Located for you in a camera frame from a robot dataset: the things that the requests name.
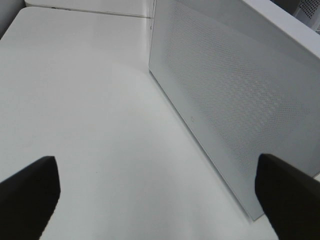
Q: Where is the white microwave door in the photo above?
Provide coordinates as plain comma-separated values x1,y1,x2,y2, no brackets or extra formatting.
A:
149,0,320,220

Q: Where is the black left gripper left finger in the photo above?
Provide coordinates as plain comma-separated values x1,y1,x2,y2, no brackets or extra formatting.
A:
0,156,61,240

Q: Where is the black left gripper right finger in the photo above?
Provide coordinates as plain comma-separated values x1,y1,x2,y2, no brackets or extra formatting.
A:
254,153,320,240

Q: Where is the white microwave oven body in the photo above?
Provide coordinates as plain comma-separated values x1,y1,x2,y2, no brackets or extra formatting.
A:
147,0,320,33

